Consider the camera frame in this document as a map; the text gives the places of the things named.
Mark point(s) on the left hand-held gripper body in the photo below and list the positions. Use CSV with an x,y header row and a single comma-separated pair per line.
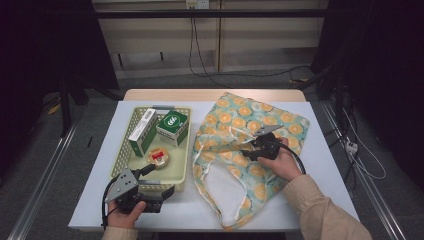
x,y
123,186

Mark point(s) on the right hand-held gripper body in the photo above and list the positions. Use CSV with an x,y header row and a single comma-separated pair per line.
x,y
268,146

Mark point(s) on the round gold tin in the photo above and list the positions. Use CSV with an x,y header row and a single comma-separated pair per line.
x,y
159,158

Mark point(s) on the cream perforated plastic basket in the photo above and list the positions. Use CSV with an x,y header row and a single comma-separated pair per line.
x,y
176,166

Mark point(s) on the tall green white medicine box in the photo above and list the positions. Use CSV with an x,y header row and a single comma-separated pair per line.
x,y
141,133

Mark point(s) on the orange print cloth tote bag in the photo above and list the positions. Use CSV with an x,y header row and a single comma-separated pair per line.
x,y
240,116

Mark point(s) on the cube green white medicine box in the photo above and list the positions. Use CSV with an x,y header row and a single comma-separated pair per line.
x,y
173,125

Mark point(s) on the person's right hand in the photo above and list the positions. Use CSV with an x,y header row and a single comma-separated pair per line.
x,y
285,165

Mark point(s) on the person's left hand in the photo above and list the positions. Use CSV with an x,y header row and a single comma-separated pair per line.
x,y
123,220

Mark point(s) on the white power strip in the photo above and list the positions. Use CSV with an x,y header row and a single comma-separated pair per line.
x,y
352,146

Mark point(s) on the black metal stand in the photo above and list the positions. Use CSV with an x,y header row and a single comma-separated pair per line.
x,y
65,110

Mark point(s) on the black curtain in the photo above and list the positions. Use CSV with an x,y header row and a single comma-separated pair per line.
x,y
43,50
383,50

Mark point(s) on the aluminium floor rail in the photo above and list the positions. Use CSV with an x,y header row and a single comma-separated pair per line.
x,y
370,186
40,186

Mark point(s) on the white wall socket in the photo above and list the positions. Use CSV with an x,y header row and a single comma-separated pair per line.
x,y
197,3

